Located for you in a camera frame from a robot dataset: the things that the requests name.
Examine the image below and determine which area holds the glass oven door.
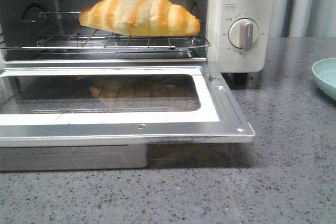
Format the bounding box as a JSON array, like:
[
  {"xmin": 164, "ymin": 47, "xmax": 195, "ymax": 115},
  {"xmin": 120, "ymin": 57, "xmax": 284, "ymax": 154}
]
[{"xmin": 1, "ymin": 62, "xmax": 255, "ymax": 147}]

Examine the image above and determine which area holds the golden croissant bread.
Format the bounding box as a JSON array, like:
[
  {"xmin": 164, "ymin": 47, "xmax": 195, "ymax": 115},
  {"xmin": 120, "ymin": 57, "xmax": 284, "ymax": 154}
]
[{"xmin": 79, "ymin": 0, "xmax": 201, "ymax": 37}]

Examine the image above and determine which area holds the silver oven door handle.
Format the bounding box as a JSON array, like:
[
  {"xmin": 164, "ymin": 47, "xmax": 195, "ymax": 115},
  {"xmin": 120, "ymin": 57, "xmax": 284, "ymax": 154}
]
[{"xmin": 1, "ymin": 144, "xmax": 148, "ymax": 172}]

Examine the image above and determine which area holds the cream white toaster oven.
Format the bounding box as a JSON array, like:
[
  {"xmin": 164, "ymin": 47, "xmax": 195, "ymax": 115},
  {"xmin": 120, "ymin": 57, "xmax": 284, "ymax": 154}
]
[{"xmin": 1, "ymin": 0, "xmax": 273, "ymax": 73}]

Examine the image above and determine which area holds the mint green plate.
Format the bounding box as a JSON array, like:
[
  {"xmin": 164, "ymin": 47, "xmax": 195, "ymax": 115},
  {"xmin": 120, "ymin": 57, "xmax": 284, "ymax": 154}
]
[{"xmin": 311, "ymin": 58, "xmax": 336, "ymax": 101}]

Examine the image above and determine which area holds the black right oven foot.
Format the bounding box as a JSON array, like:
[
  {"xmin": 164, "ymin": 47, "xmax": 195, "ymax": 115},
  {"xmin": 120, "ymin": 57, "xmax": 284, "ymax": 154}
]
[{"xmin": 233, "ymin": 73, "xmax": 248, "ymax": 86}]

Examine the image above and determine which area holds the metal wire oven rack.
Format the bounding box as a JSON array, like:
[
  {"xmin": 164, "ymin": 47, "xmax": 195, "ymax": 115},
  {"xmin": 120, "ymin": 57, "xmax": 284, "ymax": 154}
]
[{"xmin": 1, "ymin": 12, "xmax": 211, "ymax": 54}]

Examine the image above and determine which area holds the lower timer knob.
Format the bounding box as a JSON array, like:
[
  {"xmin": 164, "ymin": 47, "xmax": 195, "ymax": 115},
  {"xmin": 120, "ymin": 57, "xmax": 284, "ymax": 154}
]
[{"xmin": 228, "ymin": 18, "xmax": 259, "ymax": 50}]

